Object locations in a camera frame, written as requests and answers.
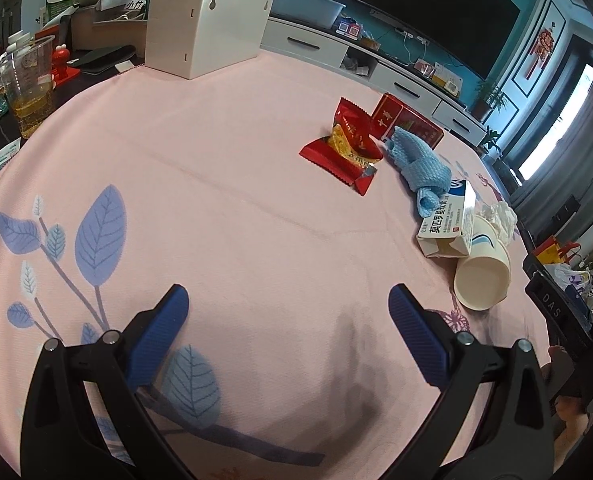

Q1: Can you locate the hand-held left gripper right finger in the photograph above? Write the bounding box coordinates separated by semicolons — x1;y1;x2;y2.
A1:
387;284;554;480

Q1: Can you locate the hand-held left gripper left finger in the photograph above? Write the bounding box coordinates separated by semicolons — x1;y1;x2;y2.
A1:
20;284;192;480

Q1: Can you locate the person's right hand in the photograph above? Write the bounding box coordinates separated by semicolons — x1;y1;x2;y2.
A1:
541;346;591;438

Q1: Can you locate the white plastic bag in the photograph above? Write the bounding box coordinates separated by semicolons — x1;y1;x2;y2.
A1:
555;262;593;306

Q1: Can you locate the orange paper gift bag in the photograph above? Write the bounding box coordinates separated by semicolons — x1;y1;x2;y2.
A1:
535;239;582;265

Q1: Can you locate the white paper cup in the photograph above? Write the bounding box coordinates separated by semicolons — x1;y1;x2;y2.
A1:
453;212;512;311

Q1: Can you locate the crumpled white tissue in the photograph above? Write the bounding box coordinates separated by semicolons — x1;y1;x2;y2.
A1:
476;201;518;243

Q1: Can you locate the white blue medicine box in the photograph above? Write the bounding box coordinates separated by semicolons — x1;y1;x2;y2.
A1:
416;178;478;259

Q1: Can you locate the grey curtain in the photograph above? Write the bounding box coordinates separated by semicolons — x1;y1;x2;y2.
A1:
516;55;593;221

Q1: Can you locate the pink floral tablecloth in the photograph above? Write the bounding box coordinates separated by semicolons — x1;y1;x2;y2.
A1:
0;50;549;480

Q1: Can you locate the blue mesh cloth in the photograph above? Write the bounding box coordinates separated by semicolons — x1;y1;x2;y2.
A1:
383;126;452;220

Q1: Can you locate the potted plant in patterned pot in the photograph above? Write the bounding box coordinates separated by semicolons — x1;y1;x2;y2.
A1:
479;127;503;157

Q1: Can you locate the red cigarette box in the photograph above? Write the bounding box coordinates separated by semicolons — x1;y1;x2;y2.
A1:
371;92;444;150

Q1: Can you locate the potted plant in red pot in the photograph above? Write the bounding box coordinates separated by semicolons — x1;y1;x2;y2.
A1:
469;80;508;122

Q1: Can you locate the red snack wrapper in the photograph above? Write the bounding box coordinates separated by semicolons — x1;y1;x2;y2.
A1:
299;97;384;196

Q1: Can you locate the white green card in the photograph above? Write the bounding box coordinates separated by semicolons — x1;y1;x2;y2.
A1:
0;137;22;183

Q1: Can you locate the yellow white box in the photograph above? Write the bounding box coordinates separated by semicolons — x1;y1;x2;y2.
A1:
431;62;462;96

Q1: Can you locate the clear plastic cup with tea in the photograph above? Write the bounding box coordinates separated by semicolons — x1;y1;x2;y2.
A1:
0;36;57;139

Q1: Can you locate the red figurine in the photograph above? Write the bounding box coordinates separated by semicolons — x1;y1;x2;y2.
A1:
51;46;80;84

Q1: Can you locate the white cardboard box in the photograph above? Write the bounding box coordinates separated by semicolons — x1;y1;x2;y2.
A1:
144;0;273;80

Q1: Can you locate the brown cardboard box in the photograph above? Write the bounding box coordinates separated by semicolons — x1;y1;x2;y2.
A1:
71;0;150;51

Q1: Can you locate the white television cabinet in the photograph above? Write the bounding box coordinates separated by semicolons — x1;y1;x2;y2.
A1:
261;12;487;136

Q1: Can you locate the black television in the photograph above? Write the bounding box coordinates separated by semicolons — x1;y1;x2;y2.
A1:
310;0;522;81

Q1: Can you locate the translucent blue storage box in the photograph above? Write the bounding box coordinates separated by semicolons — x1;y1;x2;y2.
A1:
271;0;347;28

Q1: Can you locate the red wall ornament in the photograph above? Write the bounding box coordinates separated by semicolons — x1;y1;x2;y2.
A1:
523;30;557;81

